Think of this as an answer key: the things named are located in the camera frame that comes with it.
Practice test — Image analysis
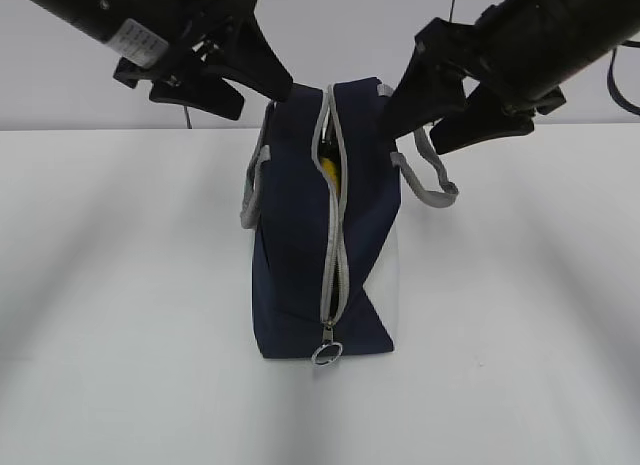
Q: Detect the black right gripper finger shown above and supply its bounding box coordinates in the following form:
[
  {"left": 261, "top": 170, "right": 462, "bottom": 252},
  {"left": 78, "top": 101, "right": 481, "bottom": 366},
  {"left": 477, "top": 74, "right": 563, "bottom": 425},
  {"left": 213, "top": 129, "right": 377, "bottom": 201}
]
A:
[
  {"left": 379, "top": 54, "right": 466, "bottom": 139},
  {"left": 430, "top": 87, "right": 534, "bottom": 155}
]

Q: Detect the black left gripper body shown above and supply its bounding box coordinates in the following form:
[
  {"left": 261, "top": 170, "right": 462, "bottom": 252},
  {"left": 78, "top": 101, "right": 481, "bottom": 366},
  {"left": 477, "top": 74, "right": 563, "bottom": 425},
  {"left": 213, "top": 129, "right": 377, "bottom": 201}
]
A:
[{"left": 114, "top": 0, "right": 260, "bottom": 88}]

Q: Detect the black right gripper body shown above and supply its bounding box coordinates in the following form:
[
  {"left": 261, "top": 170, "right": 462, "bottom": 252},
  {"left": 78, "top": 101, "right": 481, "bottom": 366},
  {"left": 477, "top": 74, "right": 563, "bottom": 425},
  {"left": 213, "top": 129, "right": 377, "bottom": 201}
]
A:
[{"left": 415, "top": 18, "right": 566, "bottom": 116}]

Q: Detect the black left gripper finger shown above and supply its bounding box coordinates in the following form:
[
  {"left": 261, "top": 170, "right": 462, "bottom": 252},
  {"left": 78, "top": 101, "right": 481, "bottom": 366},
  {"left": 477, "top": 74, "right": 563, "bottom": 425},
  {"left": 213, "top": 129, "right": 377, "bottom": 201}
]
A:
[
  {"left": 214, "top": 17, "right": 293, "bottom": 102},
  {"left": 148, "top": 72, "right": 245, "bottom": 121}
]

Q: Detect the yellow banana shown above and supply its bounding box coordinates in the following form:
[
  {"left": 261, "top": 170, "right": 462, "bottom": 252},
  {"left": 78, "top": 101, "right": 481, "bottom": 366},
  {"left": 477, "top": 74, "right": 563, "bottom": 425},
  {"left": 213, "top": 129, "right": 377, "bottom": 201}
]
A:
[{"left": 320, "top": 156, "right": 341, "bottom": 197}]

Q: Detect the navy and white lunch bag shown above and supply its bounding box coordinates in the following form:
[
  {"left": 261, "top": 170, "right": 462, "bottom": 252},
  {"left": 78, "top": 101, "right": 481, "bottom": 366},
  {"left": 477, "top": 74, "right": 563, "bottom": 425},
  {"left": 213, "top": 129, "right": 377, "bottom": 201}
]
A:
[{"left": 240, "top": 77, "right": 459, "bottom": 367}]

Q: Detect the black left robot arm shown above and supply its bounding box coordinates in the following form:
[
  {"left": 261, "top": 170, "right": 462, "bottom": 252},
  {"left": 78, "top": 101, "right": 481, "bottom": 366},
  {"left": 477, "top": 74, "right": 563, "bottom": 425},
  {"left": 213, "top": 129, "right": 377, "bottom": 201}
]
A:
[{"left": 29, "top": 0, "right": 293, "bottom": 120}]

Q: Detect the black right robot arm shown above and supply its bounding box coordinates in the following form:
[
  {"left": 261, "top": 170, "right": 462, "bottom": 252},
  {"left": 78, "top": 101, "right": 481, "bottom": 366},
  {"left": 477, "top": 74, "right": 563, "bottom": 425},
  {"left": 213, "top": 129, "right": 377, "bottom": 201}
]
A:
[{"left": 379, "top": 0, "right": 639, "bottom": 155}]

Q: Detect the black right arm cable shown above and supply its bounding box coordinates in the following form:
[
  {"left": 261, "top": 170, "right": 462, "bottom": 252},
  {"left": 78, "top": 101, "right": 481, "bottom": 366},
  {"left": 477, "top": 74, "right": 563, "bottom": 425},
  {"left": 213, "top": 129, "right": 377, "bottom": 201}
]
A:
[{"left": 605, "top": 39, "right": 640, "bottom": 111}]

